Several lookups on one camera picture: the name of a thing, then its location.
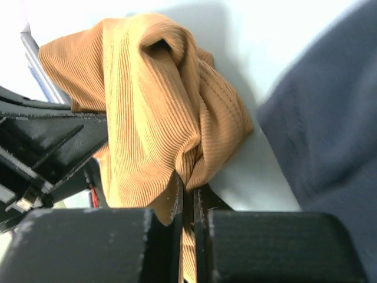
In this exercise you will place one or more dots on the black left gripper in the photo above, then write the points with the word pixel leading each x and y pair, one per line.
pixel 46 155

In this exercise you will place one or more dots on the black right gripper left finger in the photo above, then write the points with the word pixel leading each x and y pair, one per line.
pixel 98 245

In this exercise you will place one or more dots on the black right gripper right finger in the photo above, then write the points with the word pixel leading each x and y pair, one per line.
pixel 270 246

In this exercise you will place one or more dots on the tan ribbed tank top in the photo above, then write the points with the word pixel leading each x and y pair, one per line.
pixel 168 110

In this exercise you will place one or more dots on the blue printed garment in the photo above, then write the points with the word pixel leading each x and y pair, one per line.
pixel 321 125

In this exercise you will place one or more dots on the left side aluminium rail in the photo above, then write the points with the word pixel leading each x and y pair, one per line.
pixel 51 91

